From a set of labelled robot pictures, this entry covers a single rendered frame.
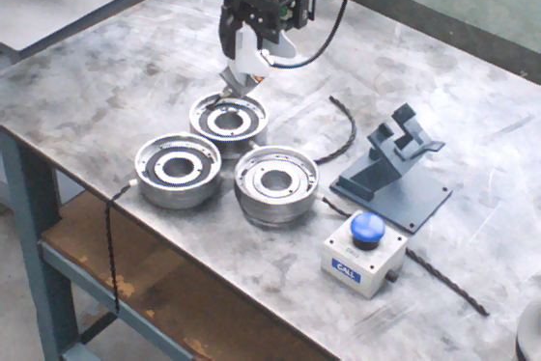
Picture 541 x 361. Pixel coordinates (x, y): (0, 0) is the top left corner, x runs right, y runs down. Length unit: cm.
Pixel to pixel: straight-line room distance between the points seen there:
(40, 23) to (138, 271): 54
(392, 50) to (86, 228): 56
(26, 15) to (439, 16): 157
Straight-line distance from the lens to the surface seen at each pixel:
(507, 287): 101
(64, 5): 167
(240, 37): 98
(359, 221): 94
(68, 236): 138
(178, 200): 102
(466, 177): 113
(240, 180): 104
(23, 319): 200
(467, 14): 278
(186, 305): 127
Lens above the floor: 154
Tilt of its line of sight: 38 degrees down
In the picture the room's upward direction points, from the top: 5 degrees clockwise
